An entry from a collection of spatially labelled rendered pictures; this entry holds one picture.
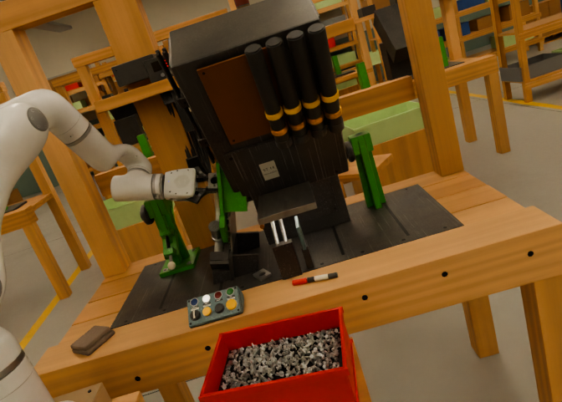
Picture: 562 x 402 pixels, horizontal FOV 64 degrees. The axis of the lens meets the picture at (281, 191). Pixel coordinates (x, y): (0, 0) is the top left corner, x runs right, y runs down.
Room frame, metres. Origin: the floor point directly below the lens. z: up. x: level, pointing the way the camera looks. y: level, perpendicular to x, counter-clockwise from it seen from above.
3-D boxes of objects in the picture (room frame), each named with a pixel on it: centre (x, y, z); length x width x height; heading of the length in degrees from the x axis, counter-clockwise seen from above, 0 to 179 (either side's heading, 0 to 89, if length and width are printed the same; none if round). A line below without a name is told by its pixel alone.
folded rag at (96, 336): (1.18, 0.65, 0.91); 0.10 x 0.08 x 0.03; 145
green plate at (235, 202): (1.35, 0.14, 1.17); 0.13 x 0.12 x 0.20; 86
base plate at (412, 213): (1.41, 0.06, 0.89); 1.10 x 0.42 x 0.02; 86
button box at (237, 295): (1.12, 0.27, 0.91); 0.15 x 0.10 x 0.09; 86
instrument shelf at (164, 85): (1.67, 0.05, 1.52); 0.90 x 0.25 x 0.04; 86
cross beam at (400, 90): (1.78, 0.04, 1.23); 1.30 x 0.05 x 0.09; 86
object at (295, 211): (1.30, -0.01, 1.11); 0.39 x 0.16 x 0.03; 176
